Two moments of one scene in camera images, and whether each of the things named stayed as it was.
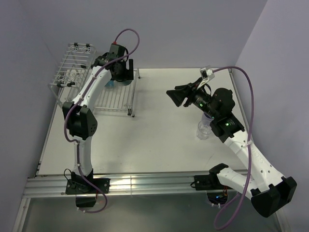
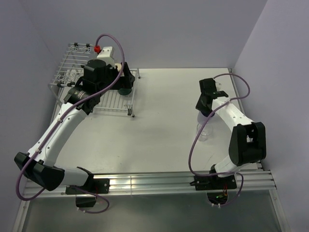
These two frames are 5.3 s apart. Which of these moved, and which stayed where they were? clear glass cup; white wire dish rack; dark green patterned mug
Moved: dark green patterned mug
Stayed: clear glass cup; white wire dish rack
